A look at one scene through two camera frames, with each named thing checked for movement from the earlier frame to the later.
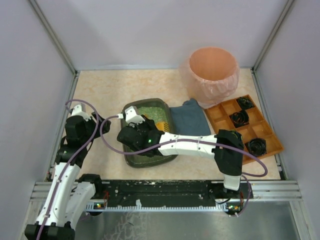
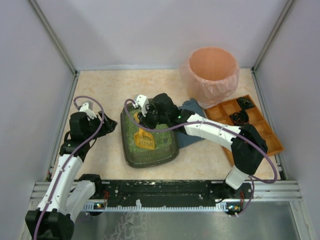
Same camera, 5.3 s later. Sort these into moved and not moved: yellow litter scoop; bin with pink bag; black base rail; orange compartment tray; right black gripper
Moved: right black gripper; yellow litter scoop
Not moved: black base rail; orange compartment tray; bin with pink bag
